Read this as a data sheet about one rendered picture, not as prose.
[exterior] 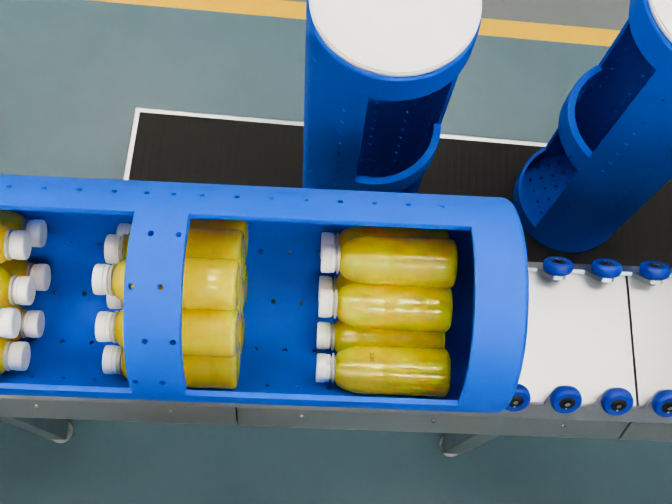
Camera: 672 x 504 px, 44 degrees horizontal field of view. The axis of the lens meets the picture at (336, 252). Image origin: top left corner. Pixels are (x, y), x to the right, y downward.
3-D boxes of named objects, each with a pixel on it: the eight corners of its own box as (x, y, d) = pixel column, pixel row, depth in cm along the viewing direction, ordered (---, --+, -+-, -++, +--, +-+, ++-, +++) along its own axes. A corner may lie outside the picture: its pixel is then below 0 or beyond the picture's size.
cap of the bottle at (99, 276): (106, 300, 103) (92, 299, 103) (113, 287, 107) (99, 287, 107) (105, 270, 102) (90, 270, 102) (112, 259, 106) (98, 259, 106)
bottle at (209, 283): (235, 319, 103) (102, 314, 103) (240, 298, 109) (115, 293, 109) (235, 270, 101) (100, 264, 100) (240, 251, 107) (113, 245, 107)
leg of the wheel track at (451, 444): (461, 457, 211) (526, 427, 152) (439, 456, 211) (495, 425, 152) (461, 434, 213) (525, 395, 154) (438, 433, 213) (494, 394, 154)
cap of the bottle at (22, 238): (6, 237, 107) (20, 238, 107) (16, 224, 111) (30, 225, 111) (10, 264, 109) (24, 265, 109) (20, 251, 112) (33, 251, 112)
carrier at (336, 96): (282, 225, 214) (379, 277, 210) (273, 29, 131) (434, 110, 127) (335, 138, 222) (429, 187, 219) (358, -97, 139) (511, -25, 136)
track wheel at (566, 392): (586, 393, 118) (583, 384, 120) (555, 392, 118) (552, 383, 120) (579, 416, 121) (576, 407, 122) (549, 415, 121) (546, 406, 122)
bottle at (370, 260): (452, 235, 114) (333, 230, 114) (460, 243, 108) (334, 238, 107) (448, 282, 115) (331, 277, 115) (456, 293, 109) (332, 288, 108)
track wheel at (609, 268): (625, 279, 125) (627, 267, 125) (595, 278, 125) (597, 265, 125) (615, 269, 130) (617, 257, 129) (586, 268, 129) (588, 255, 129)
